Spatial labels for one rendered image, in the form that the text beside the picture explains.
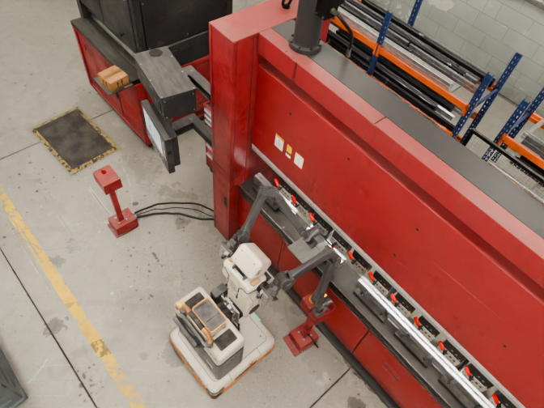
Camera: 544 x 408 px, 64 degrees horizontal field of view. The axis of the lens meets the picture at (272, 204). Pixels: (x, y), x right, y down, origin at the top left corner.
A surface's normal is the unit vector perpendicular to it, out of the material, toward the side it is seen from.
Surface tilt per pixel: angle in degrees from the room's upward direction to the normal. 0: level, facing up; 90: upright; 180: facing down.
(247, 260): 48
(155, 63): 0
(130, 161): 0
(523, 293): 90
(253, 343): 0
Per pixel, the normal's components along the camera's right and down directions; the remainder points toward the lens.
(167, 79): 0.09, -0.58
